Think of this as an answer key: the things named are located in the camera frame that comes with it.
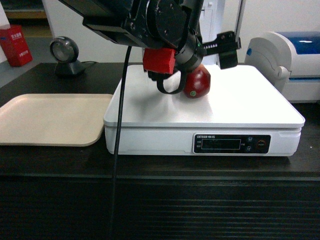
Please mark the beige plastic tray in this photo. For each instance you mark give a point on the beige plastic tray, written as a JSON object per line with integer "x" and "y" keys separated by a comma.
{"x": 63, "y": 120}

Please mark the black round barcode scanner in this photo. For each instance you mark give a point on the black round barcode scanner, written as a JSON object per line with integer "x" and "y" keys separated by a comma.
{"x": 66, "y": 53}

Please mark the black checkout counter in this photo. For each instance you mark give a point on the black checkout counter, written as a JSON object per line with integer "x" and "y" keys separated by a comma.
{"x": 64, "y": 193}

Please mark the white blue label printer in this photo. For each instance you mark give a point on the white blue label printer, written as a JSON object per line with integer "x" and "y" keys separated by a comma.
{"x": 290, "y": 60}

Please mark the red block on wrist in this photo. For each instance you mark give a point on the red block on wrist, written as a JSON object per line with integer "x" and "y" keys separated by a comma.
{"x": 160, "y": 61}

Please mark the white checkout scale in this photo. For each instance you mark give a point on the white checkout scale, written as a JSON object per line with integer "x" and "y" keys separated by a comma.
{"x": 242, "y": 115}

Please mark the red fire extinguisher box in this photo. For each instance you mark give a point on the red fire extinguisher box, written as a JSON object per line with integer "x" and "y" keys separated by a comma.
{"x": 14, "y": 46}

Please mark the white receipt printer kiosk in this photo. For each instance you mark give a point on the white receipt printer kiosk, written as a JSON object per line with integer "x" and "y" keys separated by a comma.
{"x": 210, "y": 19}

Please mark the dark red mango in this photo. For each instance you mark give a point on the dark red mango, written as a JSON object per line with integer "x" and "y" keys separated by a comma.
{"x": 198, "y": 83}

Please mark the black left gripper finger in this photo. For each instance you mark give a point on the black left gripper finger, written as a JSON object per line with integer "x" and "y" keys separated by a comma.
{"x": 225, "y": 46}

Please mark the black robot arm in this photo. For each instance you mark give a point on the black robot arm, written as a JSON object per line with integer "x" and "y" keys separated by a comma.
{"x": 157, "y": 24}

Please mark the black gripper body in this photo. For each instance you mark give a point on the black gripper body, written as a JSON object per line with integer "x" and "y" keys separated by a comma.
{"x": 190, "y": 53}

